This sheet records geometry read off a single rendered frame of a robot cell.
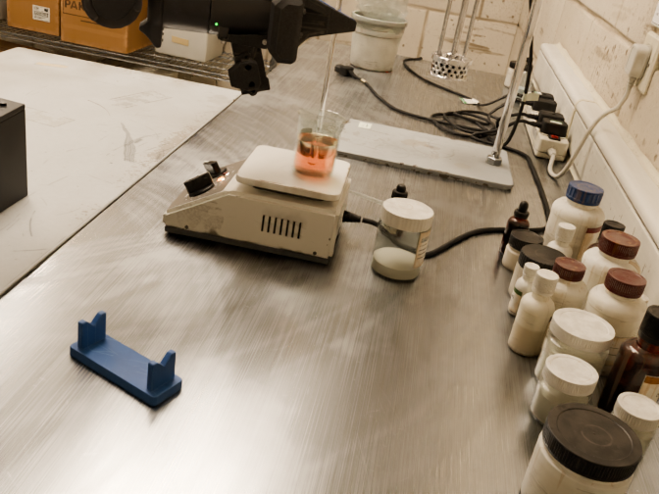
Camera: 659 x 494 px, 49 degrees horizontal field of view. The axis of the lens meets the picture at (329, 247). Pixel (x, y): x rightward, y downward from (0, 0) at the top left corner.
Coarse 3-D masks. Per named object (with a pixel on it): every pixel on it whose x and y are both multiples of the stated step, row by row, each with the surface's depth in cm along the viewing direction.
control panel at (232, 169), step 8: (232, 168) 89; (224, 176) 86; (232, 176) 85; (216, 184) 84; (224, 184) 83; (184, 192) 87; (208, 192) 82; (216, 192) 81; (176, 200) 85; (184, 200) 83; (192, 200) 82; (168, 208) 83
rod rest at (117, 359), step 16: (80, 320) 60; (96, 320) 61; (80, 336) 60; (96, 336) 61; (80, 352) 60; (96, 352) 60; (112, 352) 61; (128, 352) 61; (176, 352) 58; (96, 368) 59; (112, 368) 59; (128, 368) 59; (144, 368) 59; (160, 368) 57; (128, 384) 57; (144, 384) 57; (160, 384) 58; (176, 384) 58; (144, 400) 57; (160, 400) 57
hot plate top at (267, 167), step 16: (256, 160) 85; (272, 160) 86; (288, 160) 86; (336, 160) 89; (240, 176) 80; (256, 176) 80; (272, 176) 81; (288, 176) 82; (336, 176) 84; (288, 192) 79; (304, 192) 79; (320, 192) 79; (336, 192) 80
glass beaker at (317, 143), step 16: (304, 112) 82; (336, 112) 82; (304, 128) 79; (320, 128) 79; (336, 128) 80; (304, 144) 80; (320, 144) 80; (336, 144) 81; (304, 160) 81; (320, 160) 80; (304, 176) 82; (320, 176) 81
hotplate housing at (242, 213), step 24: (240, 192) 80; (264, 192) 81; (168, 216) 82; (192, 216) 82; (216, 216) 81; (240, 216) 81; (264, 216) 80; (288, 216) 80; (312, 216) 80; (336, 216) 80; (360, 216) 88; (216, 240) 83; (240, 240) 83; (264, 240) 82; (288, 240) 81; (312, 240) 81; (336, 240) 84
